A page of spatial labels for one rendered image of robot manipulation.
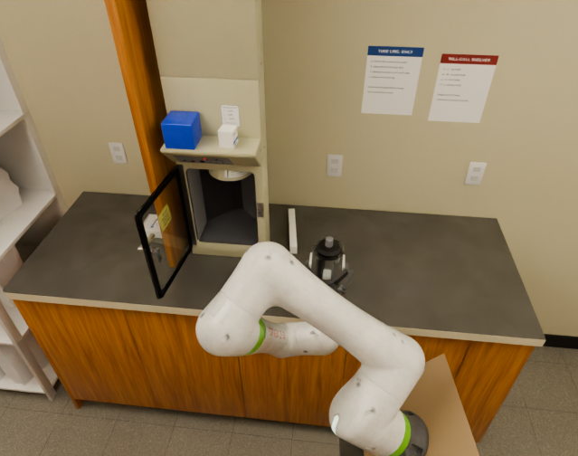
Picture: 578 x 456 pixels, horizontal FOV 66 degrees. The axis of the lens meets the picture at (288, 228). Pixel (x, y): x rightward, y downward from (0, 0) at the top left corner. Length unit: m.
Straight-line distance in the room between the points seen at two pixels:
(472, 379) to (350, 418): 1.00
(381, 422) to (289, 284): 0.40
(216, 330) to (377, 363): 0.39
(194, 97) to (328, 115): 0.66
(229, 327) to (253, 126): 0.78
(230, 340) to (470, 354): 1.15
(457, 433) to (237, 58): 1.20
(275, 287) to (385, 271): 0.96
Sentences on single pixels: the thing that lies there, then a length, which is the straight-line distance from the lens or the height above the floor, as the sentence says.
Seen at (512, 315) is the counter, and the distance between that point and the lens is 1.87.
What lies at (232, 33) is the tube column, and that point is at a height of 1.85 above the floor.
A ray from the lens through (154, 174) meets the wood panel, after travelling 1.64.
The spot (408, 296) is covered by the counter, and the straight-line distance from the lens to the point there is 1.80.
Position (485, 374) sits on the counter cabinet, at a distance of 2.02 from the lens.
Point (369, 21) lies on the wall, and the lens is 1.84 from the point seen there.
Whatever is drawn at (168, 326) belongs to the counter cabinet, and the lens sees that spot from 1.91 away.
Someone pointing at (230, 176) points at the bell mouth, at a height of 1.33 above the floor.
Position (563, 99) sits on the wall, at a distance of 2.12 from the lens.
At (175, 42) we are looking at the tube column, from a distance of 1.50.
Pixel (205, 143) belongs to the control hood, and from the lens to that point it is 1.55.
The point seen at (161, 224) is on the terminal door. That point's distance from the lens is 1.62.
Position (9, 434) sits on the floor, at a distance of 2.86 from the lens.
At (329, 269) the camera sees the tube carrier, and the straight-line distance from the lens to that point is 1.62.
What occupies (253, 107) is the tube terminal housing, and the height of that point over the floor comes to 1.62.
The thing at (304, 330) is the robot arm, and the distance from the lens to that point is 1.37.
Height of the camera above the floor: 2.24
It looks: 39 degrees down
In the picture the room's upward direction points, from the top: straight up
